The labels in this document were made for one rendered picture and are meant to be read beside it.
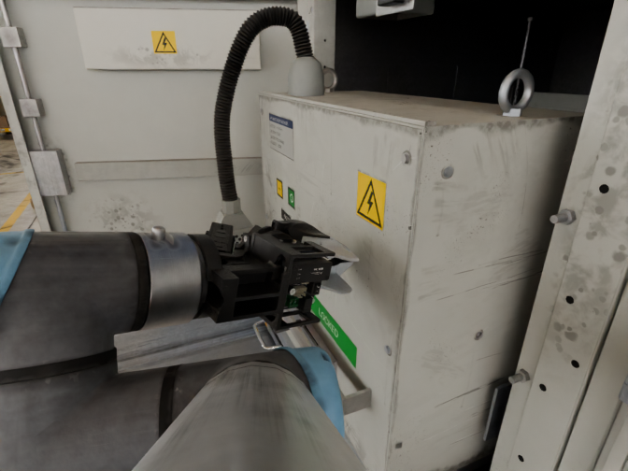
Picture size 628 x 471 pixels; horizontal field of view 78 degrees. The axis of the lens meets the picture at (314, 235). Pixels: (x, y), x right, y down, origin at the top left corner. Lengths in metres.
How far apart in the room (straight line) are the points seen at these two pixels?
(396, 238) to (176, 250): 0.20
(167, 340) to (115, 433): 0.70
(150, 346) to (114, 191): 0.37
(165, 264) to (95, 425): 0.11
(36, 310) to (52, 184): 0.78
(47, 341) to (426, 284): 0.31
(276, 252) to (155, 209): 0.70
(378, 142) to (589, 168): 0.19
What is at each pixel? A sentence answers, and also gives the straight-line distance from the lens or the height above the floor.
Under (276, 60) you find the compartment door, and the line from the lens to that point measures 0.93.
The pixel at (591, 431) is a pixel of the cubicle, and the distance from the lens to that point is 0.49.
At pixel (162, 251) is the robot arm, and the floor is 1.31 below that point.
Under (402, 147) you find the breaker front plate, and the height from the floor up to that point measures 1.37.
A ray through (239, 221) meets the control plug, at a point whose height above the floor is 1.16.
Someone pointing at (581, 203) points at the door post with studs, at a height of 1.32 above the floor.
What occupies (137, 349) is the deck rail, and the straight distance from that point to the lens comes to 0.97.
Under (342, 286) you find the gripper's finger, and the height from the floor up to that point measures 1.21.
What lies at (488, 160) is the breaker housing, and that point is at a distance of 0.40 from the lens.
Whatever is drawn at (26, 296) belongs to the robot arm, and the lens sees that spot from 0.28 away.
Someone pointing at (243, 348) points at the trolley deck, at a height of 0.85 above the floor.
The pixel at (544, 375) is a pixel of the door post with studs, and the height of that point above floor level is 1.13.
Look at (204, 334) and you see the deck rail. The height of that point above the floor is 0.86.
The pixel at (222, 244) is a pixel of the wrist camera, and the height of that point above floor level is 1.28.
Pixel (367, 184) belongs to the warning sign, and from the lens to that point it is 0.42.
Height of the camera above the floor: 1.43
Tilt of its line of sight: 23 degrees down
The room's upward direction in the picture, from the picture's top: straight up
